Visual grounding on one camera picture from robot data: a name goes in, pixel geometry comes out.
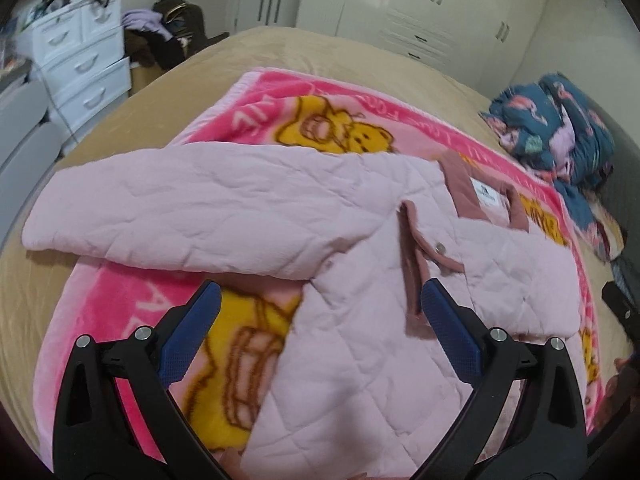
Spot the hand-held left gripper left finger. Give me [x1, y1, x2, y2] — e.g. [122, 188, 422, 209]
[52, 280, 236, 480]

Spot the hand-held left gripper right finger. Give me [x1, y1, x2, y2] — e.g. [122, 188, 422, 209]
[407, 278, 589, 480]

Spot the pink quilted jacket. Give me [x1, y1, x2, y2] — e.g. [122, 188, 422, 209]
[21, 142, 581, 480]

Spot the dark clothes and bag pile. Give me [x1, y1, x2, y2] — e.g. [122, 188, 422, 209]
[125, 0, 231, 69]

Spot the striped colourful pillow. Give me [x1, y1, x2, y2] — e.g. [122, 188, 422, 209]
[594, 204, 627, 263]

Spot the grey headboard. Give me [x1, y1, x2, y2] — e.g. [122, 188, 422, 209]
[575, 94, 640, 261]

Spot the blue floral quilt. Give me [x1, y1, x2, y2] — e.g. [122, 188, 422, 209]
[479, 72, 627, 261]

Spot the pink printed blanket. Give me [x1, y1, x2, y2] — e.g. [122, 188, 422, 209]
[44, 71, 602, 480]

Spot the grey cabinet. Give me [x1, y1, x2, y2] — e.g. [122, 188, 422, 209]
[0, 77, 64, 247]

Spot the white drawer chest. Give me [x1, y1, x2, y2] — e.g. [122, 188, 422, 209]
[20, 0, 132, 144]

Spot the beige bed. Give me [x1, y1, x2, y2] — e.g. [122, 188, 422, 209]
[0, 26, 640, 480]

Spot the purple cloth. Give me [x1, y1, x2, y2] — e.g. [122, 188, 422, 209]
[121, 8, 174, 41]

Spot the white wardrobe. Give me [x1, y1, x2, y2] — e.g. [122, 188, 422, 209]
[235, 0, 552, 69]

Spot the mixed clutter pile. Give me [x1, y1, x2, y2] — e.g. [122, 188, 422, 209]
[20, 0, 124, 27]

